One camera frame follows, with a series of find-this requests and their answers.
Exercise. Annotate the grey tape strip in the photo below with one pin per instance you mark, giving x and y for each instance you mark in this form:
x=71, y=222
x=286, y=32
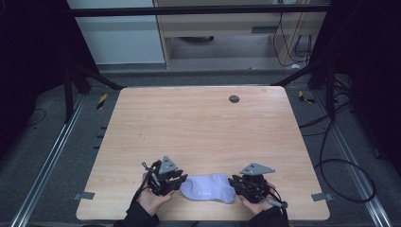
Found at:
x=84, y=195
x=322, y=197

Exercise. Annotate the black metal stand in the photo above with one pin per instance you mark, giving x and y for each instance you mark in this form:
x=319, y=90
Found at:
x=71, y=94
x=329, y=91

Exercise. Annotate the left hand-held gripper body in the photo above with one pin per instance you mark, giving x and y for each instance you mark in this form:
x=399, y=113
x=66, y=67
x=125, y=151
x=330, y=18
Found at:
x=161, y=178

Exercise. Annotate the dark curtain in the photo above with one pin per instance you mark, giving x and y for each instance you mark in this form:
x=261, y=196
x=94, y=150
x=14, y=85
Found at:
x=365, y=63
x=34, y=56

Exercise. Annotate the yellow black striped tape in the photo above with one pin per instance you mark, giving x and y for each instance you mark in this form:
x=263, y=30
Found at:
x=101, y=101
x=305, y=98

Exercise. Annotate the person's left hand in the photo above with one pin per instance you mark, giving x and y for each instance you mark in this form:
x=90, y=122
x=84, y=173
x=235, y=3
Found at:
x=153, y=201

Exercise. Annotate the white cabinet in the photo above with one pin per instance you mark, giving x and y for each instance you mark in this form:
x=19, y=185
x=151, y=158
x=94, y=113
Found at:
x=119, y=38

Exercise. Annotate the person's right hand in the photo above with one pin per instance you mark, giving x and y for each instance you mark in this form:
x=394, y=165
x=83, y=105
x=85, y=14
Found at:
x=260, y=207

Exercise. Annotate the aluminium floor rail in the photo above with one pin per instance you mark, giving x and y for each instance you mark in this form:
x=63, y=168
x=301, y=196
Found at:
x=353, y=157
x=47, y=160

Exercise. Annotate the black horizontal frame bar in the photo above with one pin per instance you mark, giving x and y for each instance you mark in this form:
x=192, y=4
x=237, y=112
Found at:
x=195, y=10

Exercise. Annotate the wooden office desk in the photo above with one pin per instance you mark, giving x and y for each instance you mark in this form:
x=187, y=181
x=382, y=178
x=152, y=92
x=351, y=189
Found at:
x=220, y=25

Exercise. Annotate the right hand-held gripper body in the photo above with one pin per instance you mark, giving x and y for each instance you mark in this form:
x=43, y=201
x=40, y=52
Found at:
x=253, y=187

